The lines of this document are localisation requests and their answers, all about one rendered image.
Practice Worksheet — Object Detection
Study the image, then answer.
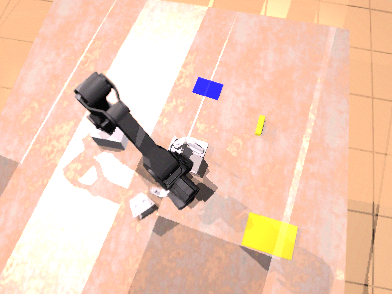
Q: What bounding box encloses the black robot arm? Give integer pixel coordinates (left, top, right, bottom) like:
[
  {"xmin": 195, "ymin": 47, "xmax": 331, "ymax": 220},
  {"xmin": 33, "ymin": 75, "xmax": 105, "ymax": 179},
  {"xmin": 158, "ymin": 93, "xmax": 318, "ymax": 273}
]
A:
[{"xmin": 73, "ymin": 72, "xmax": 200, "ymax": 205}]

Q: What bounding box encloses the yellow rectangular plate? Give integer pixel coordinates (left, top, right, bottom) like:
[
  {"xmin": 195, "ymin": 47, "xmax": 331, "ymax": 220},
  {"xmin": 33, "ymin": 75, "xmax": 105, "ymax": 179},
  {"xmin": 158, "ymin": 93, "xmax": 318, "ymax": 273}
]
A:
[{"xmin": 242, "ymin": 213, "xmax": 298, "ymax": 260}]

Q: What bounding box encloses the yellow rectangular block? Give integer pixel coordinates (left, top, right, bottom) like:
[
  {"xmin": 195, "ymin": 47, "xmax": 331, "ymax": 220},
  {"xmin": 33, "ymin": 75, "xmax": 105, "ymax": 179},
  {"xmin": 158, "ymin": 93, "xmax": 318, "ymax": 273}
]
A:
[{"xmin": 255, "ymin": 115, "xmax": 265, "ymax": 136}]

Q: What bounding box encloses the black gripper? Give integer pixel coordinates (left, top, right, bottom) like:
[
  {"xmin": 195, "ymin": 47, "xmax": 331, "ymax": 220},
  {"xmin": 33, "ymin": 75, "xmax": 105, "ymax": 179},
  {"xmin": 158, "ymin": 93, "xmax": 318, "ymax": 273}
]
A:
[{"xmin": 143, "ymin": 163, "xmax": 195, "ymax": 211}]

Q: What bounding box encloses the blue rectangular block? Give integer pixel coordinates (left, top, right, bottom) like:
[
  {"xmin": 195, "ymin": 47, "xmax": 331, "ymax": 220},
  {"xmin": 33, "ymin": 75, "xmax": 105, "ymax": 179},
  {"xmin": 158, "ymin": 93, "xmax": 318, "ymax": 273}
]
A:
[{"xmin": 192, "ymin": 77, "xmax": 224, "ymax": 100}]

